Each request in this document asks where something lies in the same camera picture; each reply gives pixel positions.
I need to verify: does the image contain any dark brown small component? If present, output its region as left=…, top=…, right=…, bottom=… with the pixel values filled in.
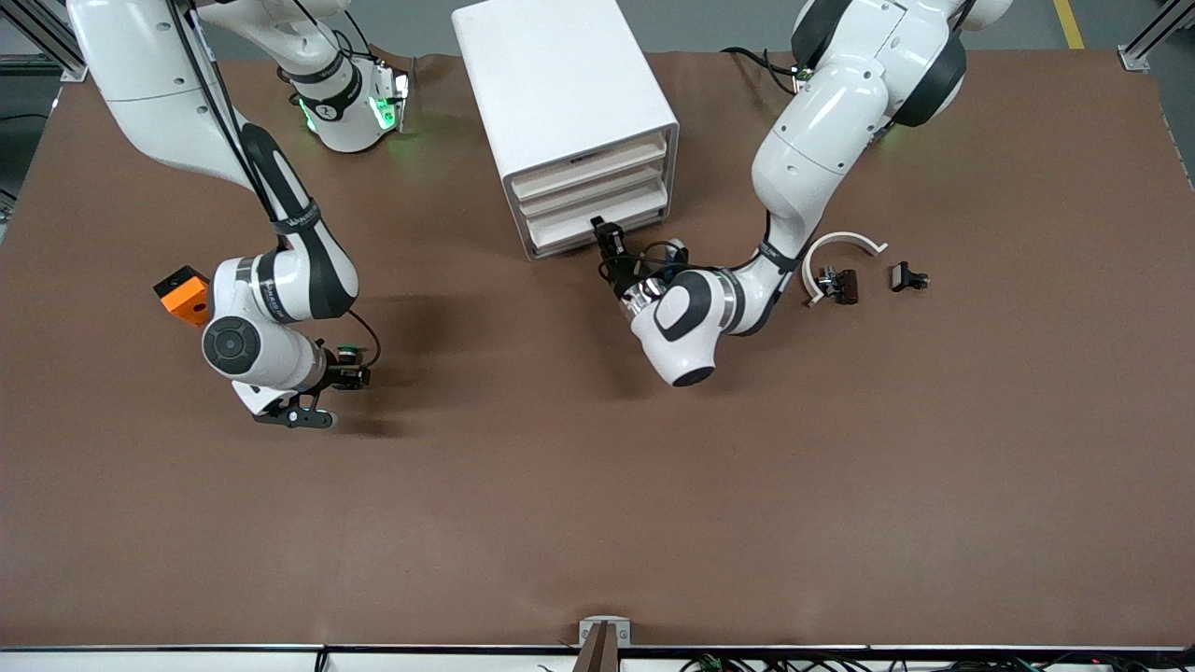
left=818, top=267, right=860, bottom=306

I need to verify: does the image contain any white curved plastic arc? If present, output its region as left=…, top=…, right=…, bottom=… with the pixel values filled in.
left=801, top=231, right=890, bottom=309

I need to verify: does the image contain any brown table cover sheet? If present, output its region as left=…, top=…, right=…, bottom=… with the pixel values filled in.
left=0, top=49, right=1195, bottom=648

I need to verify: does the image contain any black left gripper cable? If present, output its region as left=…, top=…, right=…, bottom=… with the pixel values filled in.
left=597, top=240, right=689, bottom=292

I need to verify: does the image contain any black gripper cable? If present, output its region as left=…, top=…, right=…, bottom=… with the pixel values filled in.
left=597, top=240, right=689, bottom=292
left=168, top=0, right=382, bottom=370

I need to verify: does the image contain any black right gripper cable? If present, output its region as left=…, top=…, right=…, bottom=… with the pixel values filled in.
left=168, top=0, right=382, bottom=370

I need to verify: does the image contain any orange button enclosure box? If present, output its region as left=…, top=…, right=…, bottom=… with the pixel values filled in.
left=153, top=265, right=214, bottom=328

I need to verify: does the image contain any black arm base cable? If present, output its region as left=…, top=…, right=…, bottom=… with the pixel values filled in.
left=722, top=45, right=799, bottom=92

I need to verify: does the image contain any grey metal bracket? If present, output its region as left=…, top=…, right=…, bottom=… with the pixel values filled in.
left=579, top=617, right=632, bottom=648

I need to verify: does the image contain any aluminium frame post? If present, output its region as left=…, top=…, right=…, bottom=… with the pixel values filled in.
left=0, top=0, right=94, bottom=83
left=1118, top=0, right=1195, bottom=73

